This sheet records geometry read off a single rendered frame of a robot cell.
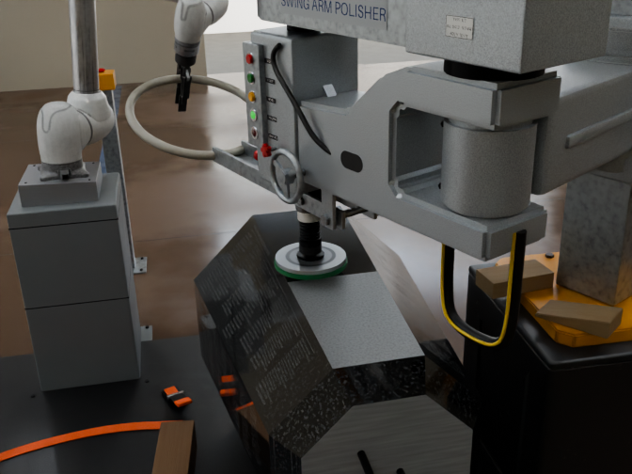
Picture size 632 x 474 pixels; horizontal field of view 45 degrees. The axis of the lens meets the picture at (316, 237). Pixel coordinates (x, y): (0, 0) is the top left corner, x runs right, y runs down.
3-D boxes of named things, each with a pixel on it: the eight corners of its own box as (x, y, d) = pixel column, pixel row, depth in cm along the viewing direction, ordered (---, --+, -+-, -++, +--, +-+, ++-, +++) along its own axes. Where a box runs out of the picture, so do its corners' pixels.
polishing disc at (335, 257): (321, 239, 244) (321, 235, 243) (359, 262, 227) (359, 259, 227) (262, 255, 234) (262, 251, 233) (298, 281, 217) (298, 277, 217)
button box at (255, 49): (271, 148, 213) (266, 43, 201) (263, 150, 211) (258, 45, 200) (256, 141, 219) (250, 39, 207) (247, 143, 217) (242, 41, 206)
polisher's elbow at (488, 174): (472, 181, 179) (477, 99, 171) (546, 201, 166) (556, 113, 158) (421, 204, 167) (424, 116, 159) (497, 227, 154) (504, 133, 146)
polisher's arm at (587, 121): (592, 118, 230) (603, 32, 220) (712, 138, 207) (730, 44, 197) (442, 179, 183) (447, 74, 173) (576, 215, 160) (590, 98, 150)
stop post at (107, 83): (147, 258, 435) (122, 66, 391) (146, 273, 417) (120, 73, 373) (110, 261, 432) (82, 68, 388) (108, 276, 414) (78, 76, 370)
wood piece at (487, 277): (534, 273, 233) (535, 258, 231) (553, 287, 224) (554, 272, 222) (474, 284, 228) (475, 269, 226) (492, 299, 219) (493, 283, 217)
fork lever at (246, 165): (387, 215, 211) (387, 198, 208) (331, 233, 200) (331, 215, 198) (253, 151, 261) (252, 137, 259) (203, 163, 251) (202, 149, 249)
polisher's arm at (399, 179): (544, 283, 172) (567, 62, 152) (472, 314, 159) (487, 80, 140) (341, 194, 226) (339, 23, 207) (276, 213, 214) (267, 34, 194)
